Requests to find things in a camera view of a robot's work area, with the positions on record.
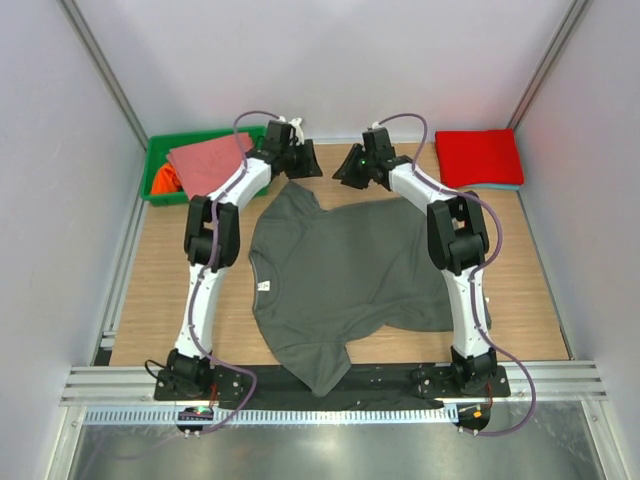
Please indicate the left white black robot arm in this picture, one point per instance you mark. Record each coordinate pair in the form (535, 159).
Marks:
(212, 245)

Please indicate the grey t shirt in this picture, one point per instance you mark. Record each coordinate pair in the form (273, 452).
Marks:
(325, 278)

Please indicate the green plastic bin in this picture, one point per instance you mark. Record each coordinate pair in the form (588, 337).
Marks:
(159, 147)

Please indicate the pink folded t shirt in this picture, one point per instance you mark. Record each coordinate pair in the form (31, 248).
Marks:
(206, 166)

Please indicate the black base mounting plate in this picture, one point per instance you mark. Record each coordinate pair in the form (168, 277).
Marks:
(382, 387)

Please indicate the white slotted cable duct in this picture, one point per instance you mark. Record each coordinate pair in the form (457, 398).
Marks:
(199, 415)

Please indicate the red folded t shirt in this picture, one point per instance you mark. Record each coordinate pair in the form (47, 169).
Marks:
(470, 157)

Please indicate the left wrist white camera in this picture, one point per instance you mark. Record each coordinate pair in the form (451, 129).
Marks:
(298, 137)

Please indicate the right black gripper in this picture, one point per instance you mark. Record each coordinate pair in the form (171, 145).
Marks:
(345, 173)

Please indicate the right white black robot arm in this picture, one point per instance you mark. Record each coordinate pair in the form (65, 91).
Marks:
(457, 244)

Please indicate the orange t shirt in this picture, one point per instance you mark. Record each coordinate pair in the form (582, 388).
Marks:
(166, 181)

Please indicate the light blue folded t shirt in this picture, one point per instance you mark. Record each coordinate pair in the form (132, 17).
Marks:
(496, 186)

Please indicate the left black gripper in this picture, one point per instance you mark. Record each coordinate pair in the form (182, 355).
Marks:
(309, 166)

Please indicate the aluminium frame rail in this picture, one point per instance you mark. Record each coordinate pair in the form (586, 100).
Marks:
(92, 386)

